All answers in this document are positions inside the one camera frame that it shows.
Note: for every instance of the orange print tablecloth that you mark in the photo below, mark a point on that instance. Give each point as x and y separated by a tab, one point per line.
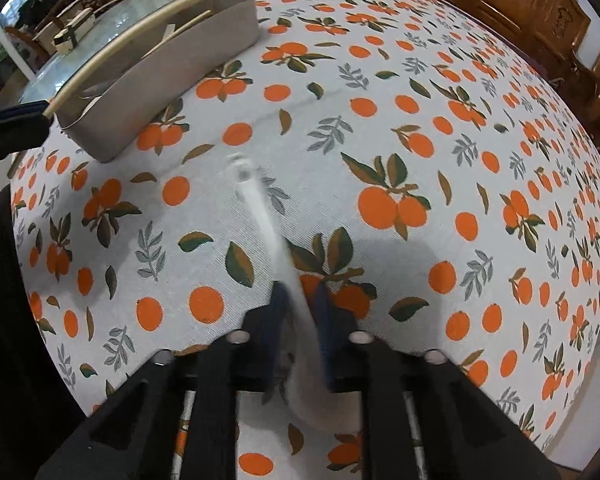
418	167

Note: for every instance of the grey metal tray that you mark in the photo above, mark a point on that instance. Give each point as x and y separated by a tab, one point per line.
112	104

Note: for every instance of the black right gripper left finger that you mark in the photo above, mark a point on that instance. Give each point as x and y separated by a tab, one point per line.
259	357

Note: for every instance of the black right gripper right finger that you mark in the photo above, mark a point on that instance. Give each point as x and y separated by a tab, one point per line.
345	350

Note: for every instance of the white ceramic spoon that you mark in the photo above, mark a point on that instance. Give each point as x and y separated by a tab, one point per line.
306	391

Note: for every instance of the carved wooden armchair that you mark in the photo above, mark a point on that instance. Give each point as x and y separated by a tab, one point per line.
579	87

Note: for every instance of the small wooden chair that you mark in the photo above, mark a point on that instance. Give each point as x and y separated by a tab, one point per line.
38	21

